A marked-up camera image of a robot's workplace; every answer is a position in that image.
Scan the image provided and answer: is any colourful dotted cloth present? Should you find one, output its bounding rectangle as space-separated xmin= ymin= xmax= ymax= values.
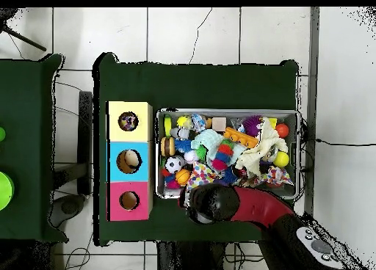
xmin=255 ymin=165 xmax=294 ymax=189
xmin=118 ymin=112 xmax=140 ymax=132
xmin=187 ymin=161 xmax=224 ymax=191

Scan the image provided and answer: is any wooden box with three holes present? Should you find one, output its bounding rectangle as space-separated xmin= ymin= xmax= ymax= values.
xmin=104 ymin=101 xmax=153 ymax=222

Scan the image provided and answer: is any silver plastic toy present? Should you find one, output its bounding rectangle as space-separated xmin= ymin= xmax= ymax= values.
xmin=170 ymin=126 xmax=195 ymax=141

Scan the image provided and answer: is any mint green waffle cloth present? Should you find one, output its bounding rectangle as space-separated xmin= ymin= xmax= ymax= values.
xmin=191 ymin=128 xmax=247 ymax=165

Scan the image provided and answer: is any toy hamburger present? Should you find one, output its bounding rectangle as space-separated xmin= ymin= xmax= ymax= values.
xmin=160 ymin=136 xmax=176 ymax=157

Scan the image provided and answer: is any small black white soccer ball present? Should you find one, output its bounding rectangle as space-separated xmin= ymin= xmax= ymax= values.
xmin=164 ymin=156 xmax=186 ymax=175

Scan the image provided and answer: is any small orange basketball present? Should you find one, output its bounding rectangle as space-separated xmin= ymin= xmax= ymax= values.
xmin=175 ymin=168 xmax=192 ymax=186

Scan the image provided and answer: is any orange plastic building block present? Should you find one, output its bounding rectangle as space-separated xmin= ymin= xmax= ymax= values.
xmin=223 ymin=126 xmax=259 ymax=149

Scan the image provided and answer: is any dark green table cloth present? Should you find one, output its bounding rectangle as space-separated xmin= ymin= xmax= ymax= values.
xmin=93 ymin=52 xmax=300 ymax=247
xmin=0 ymin=54 xmax=69 ymax=242

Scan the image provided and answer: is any purple spiky monster toy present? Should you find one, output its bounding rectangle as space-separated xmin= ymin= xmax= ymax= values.
xmin=242 ymin=114 xmax=264 ymax=137

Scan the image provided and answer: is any cream waffle cloth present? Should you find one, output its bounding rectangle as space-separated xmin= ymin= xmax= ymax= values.
xmin=234 ymin=117 xmax=289 ymax=177

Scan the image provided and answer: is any yellow ball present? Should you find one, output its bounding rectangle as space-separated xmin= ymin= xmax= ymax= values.
xmin=272 ymin=150 xmax=291 ymax=169

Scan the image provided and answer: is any small orange ball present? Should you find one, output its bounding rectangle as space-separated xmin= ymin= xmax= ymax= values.
xmin=275 ymin=122 xmax=290 ymax=139

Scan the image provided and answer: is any grey rounded base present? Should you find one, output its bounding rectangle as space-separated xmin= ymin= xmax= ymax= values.
xmin=48 ymin=193 xmax=87 ymax=227

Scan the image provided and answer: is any bright green cup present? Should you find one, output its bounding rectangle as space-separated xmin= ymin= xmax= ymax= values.
xmin=0 ymin=171 xmax=15 ymax=211

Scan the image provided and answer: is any black tripod leg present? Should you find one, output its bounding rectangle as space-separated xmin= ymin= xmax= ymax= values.
xmin=0 ymin=7 xmax=48 ymax=52

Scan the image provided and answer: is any silver wire mesh bin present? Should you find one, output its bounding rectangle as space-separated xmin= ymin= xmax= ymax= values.
xmin=155 ymin=106 xmax=302 ymax=200

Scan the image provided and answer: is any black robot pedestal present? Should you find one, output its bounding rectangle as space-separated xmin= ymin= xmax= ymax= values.
xmin=156 ymin=240 xmax=227 ymax=270

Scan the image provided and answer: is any black cable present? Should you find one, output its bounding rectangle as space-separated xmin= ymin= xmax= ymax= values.
xmin=315 ymin=138 xmax=376 ymax=147

